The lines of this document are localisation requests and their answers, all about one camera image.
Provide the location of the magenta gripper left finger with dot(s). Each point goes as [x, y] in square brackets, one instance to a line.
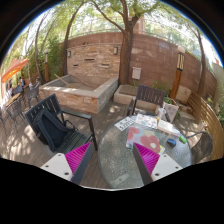
[70, 166]

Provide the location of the large tree trunk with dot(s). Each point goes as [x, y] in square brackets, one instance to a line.
[130, 11]

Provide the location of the black backpack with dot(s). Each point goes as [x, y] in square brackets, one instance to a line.
[51, 128]

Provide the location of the orange patio umbrella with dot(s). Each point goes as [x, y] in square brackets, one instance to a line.
[15, 66]

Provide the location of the wooden lamp post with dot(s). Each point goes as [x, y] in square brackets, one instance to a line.
[179, 69]

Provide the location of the metal mesh chair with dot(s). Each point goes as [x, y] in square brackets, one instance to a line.
[202, 150]

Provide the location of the dark wooden far chair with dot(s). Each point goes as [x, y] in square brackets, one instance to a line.
[147, 94]

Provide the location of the patterned paper sheet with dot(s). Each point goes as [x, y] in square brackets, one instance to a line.
[146, 120]

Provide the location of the round glass patio table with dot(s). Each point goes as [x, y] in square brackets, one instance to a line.
[132, 155]

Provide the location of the curved wooden bench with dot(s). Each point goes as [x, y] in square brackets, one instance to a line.
[203, 112]

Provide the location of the stone planter basin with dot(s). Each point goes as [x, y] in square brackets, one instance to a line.
[85, 93]

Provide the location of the floral mouse pad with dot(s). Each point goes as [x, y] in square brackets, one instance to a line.
[145, 138]

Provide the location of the black slatted patio chair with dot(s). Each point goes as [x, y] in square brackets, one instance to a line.
[71, 140]

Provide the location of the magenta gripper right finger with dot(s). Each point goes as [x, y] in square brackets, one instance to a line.
[153, 166]

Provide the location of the white tote bag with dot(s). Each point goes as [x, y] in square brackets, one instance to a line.
[168, 110]

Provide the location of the grey metal chair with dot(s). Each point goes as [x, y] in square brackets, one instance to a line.
[15, 110]

